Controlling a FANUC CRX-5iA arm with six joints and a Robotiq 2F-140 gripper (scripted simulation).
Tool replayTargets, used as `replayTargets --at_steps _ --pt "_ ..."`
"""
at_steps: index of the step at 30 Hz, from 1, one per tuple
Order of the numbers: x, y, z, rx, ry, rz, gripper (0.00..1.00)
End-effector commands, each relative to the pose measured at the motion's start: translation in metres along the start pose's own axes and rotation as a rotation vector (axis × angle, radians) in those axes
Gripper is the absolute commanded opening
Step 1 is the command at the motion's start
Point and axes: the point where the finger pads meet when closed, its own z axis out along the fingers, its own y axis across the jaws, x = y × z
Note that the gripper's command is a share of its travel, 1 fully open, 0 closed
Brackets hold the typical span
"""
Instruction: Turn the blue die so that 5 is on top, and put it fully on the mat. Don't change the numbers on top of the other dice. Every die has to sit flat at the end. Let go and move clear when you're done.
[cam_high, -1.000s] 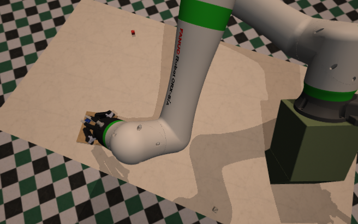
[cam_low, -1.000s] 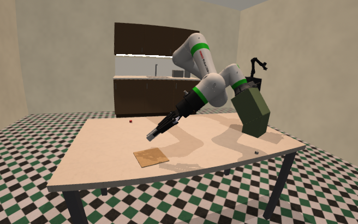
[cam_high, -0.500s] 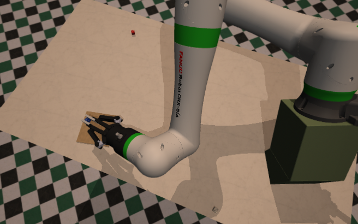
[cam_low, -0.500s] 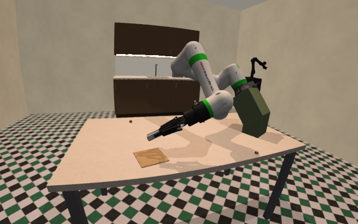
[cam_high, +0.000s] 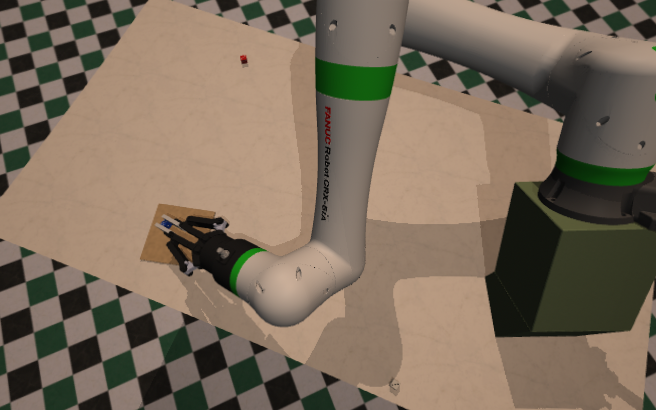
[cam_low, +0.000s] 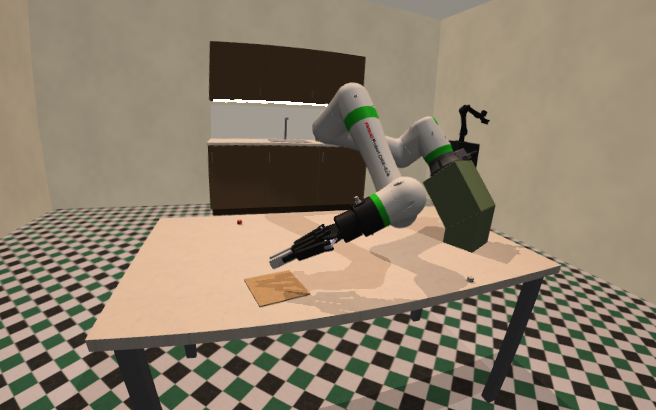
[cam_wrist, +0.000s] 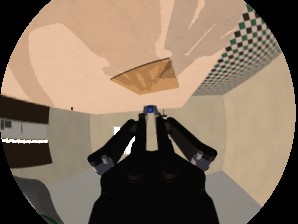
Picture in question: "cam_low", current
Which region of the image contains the brown square mat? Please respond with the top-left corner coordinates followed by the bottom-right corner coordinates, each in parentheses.
top-left (244, 270), bottom-right (311, 307)

